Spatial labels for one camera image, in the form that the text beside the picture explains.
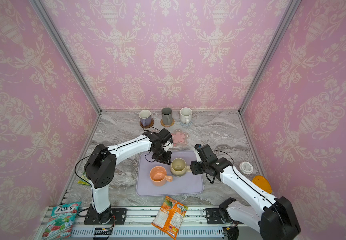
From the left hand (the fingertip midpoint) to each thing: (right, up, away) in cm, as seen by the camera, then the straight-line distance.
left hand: (169, 163), depth 86 cm
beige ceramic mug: (+6, -3, +4) cm, 7 cm away
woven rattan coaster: (+1, +23, +26) cm, 35 cm away
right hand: (+15, 0, -3) cm, 15 cm away
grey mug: (-2, +29, +17) cm, 34 cm away
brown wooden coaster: (-16, +22, +24) cm, 36 cm away
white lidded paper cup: (+43, -1, -3) cm, 43 cm away
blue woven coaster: (+12, +22, +25) cm, 36 cm away
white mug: (+11, +31, +23) cm, 40 cm away
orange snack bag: (+1, -22, -14) cm, 26 cm away
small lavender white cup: (-18, +28, +20) cm, 39 cm away
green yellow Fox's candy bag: (-49, -7, -1) cm, 49 cm away
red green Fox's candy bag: (-51, -25, -16) cm, 59 cm away
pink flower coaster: (+7, +13, +18) cm, 23 cm away
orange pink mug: (-6, -7, +1) cm, 10 cm away
